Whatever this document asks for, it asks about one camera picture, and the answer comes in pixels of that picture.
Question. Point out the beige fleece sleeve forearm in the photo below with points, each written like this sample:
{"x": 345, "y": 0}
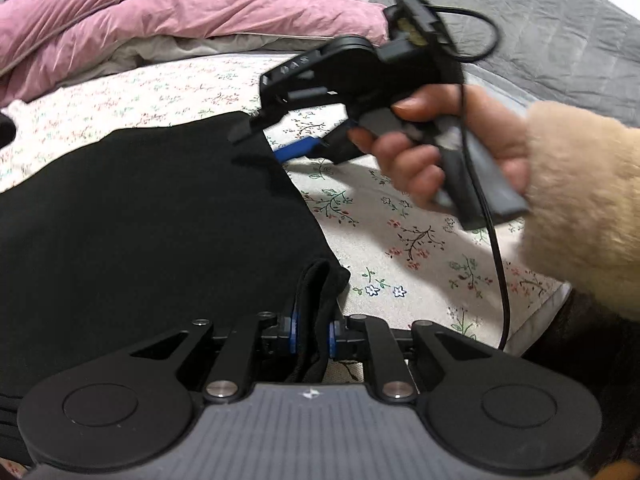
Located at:
{"x": 583, "y": 194}

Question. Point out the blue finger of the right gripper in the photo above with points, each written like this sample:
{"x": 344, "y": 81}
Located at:
{"x": 310, "y": 147}

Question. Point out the floral white cloth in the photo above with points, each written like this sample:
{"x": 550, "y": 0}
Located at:
{"x": 404, "y": 263}

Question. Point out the black folded garment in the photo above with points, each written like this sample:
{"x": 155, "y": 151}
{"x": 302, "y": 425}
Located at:
{"x": 7, "y": 130}

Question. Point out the right hand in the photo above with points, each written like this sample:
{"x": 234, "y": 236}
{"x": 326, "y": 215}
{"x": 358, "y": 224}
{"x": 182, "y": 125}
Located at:
{"x": 414, "y": 169}

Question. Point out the black pants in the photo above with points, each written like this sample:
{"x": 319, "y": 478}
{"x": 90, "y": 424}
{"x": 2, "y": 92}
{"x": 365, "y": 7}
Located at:
{"x": 148, "y": 229}

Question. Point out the grey quilted pillow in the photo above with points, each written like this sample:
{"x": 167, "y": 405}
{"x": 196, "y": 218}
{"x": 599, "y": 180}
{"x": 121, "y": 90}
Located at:
{"x": 583, "y": 53}

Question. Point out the pink velvet duvet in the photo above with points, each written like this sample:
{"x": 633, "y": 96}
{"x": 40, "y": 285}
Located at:
{"x": 43, "y": 42}

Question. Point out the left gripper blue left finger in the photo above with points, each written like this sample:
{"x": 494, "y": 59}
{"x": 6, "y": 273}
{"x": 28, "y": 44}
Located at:
{"x": 243, "y": 337}

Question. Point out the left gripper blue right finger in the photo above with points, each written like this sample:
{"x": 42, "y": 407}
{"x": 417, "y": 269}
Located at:
{"x": 382, "y": 351}

